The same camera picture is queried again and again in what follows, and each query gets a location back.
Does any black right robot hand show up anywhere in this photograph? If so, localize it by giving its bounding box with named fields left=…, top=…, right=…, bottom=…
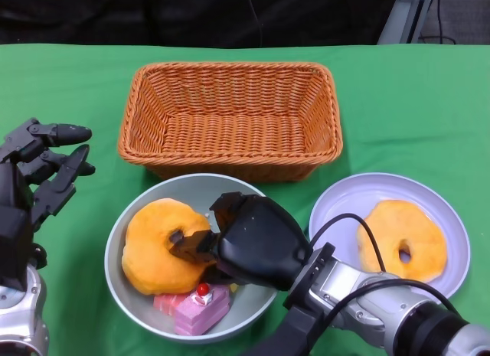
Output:
left=168, top=192, right=313, bottom=292

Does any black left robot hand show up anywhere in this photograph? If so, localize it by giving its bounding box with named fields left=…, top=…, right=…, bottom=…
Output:
left=0, top=117, right=96, bottom=234

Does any grey-green bowl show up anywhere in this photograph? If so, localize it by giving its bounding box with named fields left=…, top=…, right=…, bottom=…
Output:
left=104, top=173, right=279, bottom=345

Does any orange bagel bread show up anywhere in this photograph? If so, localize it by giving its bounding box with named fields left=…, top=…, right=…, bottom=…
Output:
left=356, top=199, right=449, bottom=283
left=121, top=198, right=217, bottom=296

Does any pale lavender plate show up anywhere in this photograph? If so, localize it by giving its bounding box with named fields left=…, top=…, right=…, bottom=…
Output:
left=308, top=172, right=471, bottom=300

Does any pink cake slice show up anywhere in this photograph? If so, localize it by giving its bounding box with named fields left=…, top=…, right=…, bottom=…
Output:
left=174, top=283, right=233, bottom=337

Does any salmon striped cake slice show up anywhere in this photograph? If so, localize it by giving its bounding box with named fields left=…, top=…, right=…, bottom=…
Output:
left=153, top=293, right=189, bottom=315

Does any orange wicker basket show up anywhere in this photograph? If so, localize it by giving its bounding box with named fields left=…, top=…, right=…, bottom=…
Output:
left=117, top=61, right=344, bottom=184

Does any black backdrop cloth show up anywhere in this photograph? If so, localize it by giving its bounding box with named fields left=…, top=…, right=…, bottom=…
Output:
left=0, top=0, right=403, bottom=47

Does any green tablecloth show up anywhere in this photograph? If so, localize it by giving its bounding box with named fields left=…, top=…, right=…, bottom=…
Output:
left=0, top=43, right=490, bottom=356

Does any grey metal stand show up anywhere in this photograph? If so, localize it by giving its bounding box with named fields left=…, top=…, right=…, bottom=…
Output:
left=377, top=0, right=437, bottom=45

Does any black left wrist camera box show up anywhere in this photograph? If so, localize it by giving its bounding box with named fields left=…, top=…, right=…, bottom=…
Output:
left=0, top=206, right=34, bottom=292

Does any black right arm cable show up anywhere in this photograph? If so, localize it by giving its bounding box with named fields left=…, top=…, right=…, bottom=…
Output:
left=308, top=213, right=460, bottom=315

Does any black floor cable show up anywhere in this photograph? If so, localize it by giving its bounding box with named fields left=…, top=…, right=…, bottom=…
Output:
left=416, top=0, right=459, bottom=45

